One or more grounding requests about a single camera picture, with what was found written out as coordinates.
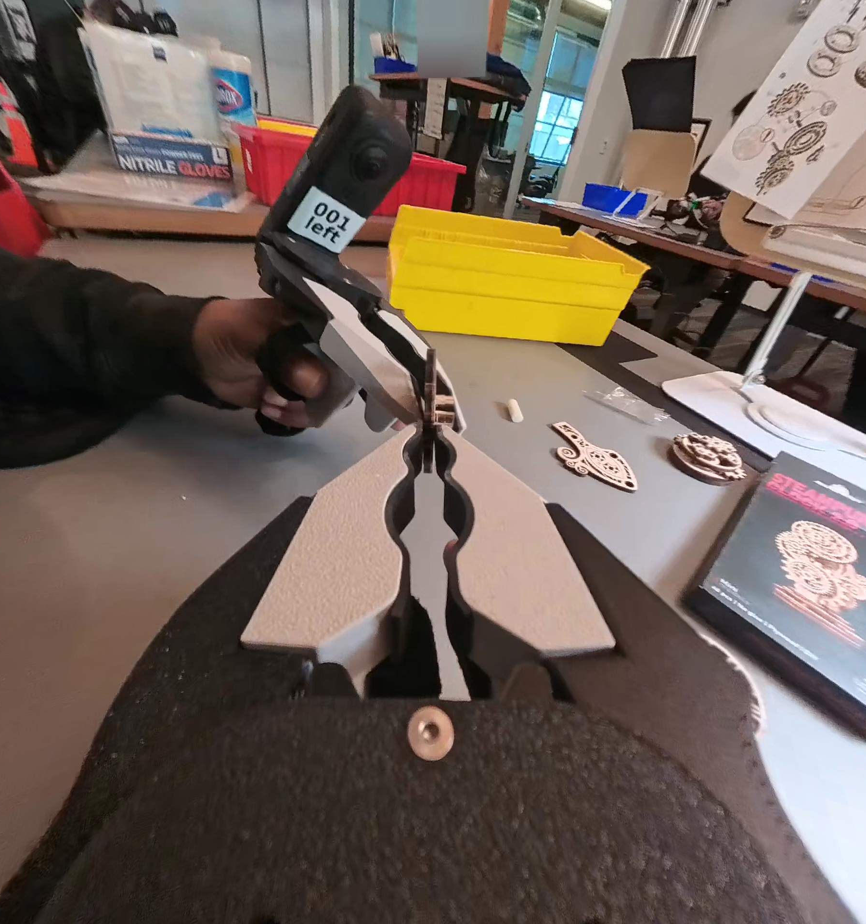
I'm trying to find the white wipes canister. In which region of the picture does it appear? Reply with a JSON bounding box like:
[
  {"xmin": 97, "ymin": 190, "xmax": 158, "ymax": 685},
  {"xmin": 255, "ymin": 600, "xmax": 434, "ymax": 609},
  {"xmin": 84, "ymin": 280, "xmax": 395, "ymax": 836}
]
[{"xmin": 209, "ymin": 51, "xmax": 258, "ymax": 145}]

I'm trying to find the person's left hand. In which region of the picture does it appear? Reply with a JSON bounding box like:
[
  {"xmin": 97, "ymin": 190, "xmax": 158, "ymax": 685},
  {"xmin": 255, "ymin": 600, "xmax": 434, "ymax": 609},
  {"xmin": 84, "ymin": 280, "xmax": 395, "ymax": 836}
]
[{"xmin": 191, "ymin": 297, "xmax": 329, "ymax": 430}]

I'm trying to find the brown standing desk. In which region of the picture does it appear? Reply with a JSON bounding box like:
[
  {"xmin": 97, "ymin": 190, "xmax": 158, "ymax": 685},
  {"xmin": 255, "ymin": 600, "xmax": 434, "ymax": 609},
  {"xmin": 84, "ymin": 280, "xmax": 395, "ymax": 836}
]
[{"xmin": 371, "ymin": 72, "xmax": 531, "ymax": 210}]

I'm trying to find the yellow plastic bin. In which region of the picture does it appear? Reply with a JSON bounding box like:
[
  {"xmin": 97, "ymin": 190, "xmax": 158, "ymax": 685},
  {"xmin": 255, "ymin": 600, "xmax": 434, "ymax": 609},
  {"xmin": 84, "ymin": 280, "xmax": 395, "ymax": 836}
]
[{"xmin": 388, "ymin": 204, "xmax": 650, "ymax": 347}]

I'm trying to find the white metal stand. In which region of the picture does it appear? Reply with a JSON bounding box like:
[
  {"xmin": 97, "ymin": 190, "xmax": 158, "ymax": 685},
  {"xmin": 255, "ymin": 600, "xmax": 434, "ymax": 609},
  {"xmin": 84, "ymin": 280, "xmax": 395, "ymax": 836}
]
[{"xmin": 662, "ymin": 270, "xmax": 866, "ymax": 463}]

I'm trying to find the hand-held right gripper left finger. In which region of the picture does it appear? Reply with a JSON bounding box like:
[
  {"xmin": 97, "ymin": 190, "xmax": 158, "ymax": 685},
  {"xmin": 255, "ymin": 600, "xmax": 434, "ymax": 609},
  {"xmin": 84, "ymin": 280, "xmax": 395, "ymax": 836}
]
[{"xmin": 241, "ymin": 426, "xmax": 421, "ymax": 699}]

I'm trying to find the red plastic bin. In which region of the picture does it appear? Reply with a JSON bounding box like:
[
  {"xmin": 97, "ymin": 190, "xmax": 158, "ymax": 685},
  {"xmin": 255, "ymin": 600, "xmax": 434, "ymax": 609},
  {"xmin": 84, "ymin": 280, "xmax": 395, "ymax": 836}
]
[{"xmin": 232, "ymin": 121, "xmax": 467, "ymax": 218}]

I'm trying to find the red plastic stool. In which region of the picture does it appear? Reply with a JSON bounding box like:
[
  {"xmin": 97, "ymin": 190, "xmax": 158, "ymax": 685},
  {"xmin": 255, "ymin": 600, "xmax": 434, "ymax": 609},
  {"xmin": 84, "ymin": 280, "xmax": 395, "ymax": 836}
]
[{"xmin": 0, "ymin": 155, "xmax": 51, "ymax": 257}]

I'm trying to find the printed instruction sheet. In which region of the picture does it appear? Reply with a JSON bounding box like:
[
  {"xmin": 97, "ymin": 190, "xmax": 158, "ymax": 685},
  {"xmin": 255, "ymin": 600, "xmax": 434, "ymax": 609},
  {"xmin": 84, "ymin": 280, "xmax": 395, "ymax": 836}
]
[{"xmin": 703, "ymin": 0, "xmax": 866, "ymax": 221}]

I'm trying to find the white plastic package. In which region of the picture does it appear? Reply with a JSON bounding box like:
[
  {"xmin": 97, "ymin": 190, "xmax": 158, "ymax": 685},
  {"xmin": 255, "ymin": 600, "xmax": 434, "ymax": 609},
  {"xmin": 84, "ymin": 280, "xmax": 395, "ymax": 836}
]
[{"xmin": 79, "ymin": 22, "xmax": 217, "ymax": 138}]

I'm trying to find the blue plastic tray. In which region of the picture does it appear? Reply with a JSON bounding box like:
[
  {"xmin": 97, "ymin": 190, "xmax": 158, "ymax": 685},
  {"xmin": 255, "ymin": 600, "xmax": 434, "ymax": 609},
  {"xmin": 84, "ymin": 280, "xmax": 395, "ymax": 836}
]
[{"xmin": 583, "ymin": 182, "xmax": 658, "ymax": 218}]

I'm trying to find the small stacked wooden gear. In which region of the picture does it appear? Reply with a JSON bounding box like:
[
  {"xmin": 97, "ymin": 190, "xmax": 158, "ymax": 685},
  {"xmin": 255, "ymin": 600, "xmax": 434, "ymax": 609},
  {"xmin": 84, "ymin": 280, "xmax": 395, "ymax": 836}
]
[{"xmin": 670, "ymin": 432, "xmax": 748, "ymax": 486}]

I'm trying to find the black puzzle box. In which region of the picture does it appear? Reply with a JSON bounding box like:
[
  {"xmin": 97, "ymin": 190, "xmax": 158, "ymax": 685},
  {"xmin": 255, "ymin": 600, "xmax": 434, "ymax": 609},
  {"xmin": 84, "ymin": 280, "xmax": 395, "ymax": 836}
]
[{"xmin": 682, "ymin": 451, "xmax": 866, "ymax": 744}]

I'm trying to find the clear plastic bag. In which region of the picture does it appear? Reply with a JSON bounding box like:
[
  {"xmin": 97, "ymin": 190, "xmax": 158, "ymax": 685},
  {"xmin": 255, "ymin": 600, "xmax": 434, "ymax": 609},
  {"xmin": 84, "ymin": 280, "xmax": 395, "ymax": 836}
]
[{"xmin": 583, "ymin": 386, "xmax": 672, "ymax": 427}]

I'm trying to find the person's left forearm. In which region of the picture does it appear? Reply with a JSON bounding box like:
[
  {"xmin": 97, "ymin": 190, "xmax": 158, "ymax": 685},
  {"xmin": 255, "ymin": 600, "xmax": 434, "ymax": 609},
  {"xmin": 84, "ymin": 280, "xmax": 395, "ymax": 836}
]
[{"xmin": 0, "ymin": 234, "xmax": 220, "ymax": 470}]

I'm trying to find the ornate wooden teardrop piece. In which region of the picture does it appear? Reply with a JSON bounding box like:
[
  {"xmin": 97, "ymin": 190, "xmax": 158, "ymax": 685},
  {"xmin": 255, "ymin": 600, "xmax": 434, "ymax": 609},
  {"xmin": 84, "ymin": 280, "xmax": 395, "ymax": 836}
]
[{"xmin": 552, "ymin": 421, "xmax": 639, "ymax": 493}]

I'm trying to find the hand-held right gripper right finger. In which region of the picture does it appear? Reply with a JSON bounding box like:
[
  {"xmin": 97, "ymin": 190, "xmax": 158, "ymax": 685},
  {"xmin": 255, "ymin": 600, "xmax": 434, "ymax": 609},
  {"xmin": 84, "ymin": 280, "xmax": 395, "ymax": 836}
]
[{"xmin": 440, "ymin": 424, "xmax": 617, "ymax": 695}]

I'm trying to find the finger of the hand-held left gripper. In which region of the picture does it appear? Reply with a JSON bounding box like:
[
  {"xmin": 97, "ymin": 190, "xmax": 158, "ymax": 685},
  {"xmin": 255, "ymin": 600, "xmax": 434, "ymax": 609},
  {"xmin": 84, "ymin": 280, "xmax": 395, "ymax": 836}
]
[
  {"xmin": 305, "ymin": 278, "xmax": 423, "ymax": 436},
  {"xmin": 374, "ymin": 309, "xmax": 468, "ymax": 436}
]

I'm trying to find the blue glove box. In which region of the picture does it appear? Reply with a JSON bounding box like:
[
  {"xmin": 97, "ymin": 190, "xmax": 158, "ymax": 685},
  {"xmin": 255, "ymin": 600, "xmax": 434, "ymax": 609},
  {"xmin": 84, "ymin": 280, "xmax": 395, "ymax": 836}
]
[{"xmin": 108, "ymin": 130, "xmax": 235, "ymax": 192}]

